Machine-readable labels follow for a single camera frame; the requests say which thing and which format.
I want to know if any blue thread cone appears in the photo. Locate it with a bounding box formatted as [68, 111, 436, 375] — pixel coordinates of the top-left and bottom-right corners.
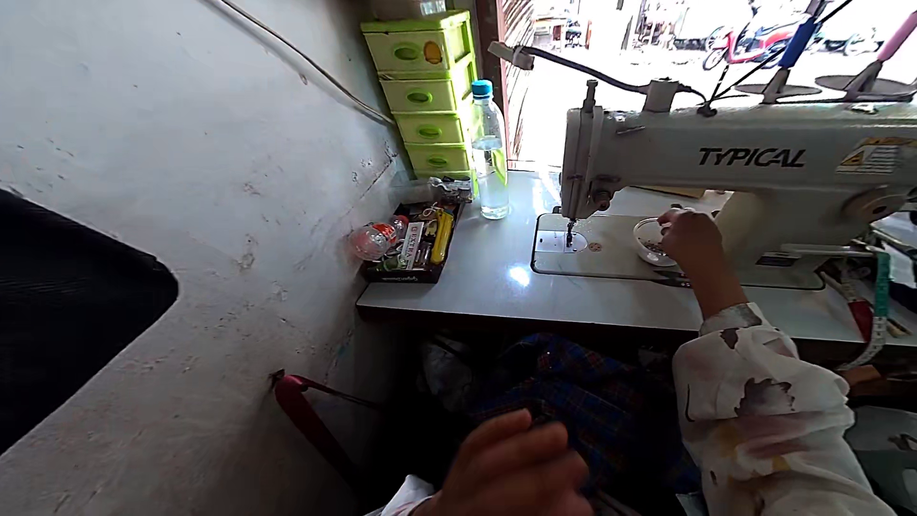
[779, 16, 818, 70]

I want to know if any crumpled clear plastic bag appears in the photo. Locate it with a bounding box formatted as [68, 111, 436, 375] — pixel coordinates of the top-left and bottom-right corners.
[428, 177, 474, 204]

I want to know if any red-handled tool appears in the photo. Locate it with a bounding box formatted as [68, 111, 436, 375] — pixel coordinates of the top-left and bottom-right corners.
[821, 271, 875, 343]

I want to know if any white industrial sewing machine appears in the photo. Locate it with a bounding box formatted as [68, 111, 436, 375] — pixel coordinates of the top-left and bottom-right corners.
[532, 77, 917, 291]

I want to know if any clear bottle with blue cap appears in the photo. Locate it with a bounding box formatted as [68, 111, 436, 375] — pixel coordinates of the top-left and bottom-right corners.
[470, 79, 510, 220]

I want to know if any red curved strap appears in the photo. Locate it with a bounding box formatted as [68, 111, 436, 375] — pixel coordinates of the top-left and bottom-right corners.
[272, 370, 382, 484]

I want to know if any metal thread stand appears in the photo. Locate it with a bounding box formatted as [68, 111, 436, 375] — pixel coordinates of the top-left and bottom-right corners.
[735, 60, 917, 105]

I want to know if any white sewing table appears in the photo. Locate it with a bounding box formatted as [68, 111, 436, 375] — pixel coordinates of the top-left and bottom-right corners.
[356, 169, 917, 346]

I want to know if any small white bowl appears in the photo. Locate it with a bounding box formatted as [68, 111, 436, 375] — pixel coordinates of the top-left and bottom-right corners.
[632, 217, 678, 268]

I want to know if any black cloth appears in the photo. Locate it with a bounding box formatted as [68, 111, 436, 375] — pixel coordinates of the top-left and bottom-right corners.
[0, 188, 180, 456]

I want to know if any white wall cable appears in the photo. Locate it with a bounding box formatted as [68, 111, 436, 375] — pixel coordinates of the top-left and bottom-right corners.
[218, 0, 395, 126]

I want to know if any red motorbike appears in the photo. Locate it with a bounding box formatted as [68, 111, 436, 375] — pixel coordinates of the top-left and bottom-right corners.
[702, 23, 798, 71]

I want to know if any black cardboard tray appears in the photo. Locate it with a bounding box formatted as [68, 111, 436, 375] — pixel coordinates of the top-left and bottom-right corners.
[362, 201, 463, 284]

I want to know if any green plastic drawer unit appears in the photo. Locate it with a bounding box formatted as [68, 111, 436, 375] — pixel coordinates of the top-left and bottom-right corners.
[360, 10, 479, 198]

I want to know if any person's right forearm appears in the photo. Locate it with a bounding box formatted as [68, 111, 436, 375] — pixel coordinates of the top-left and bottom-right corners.
[672, 251, 896, 516]

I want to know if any clear bottle with red label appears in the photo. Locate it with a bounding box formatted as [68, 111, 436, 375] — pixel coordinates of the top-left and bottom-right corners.
[350, 214, 410, 261]

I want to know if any person's right hand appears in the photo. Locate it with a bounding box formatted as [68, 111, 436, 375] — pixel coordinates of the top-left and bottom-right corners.
[658, 206, 725, 283]

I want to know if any person's left hand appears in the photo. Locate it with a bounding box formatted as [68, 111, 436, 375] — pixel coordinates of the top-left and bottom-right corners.
[416, 408, 594, 516]

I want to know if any green and white tape measure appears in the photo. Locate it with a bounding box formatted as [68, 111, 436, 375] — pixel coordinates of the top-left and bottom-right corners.
[837, 249, 891, 372]

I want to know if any pink thread cone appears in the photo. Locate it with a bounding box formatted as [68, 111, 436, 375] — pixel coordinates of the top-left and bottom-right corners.
[875, 6, 917, 63]

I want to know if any white box with print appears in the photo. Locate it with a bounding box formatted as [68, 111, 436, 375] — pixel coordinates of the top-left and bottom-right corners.
[400, 221, 426, 271]

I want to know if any blue plaid cloth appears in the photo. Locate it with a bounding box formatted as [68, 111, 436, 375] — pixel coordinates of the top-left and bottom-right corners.
[469, 333, 702, 495]

